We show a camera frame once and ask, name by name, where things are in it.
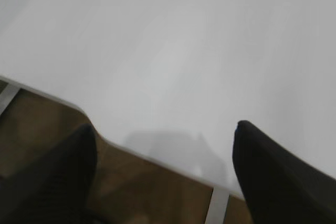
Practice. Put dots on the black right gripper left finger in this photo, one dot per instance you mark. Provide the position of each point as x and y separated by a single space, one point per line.
54 188

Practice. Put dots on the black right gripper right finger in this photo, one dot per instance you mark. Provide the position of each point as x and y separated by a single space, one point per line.
278 187

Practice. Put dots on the white table leg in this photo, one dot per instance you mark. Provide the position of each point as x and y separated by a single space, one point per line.
217 206

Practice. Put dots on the white table frame bar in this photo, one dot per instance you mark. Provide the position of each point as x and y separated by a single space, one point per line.
7 95

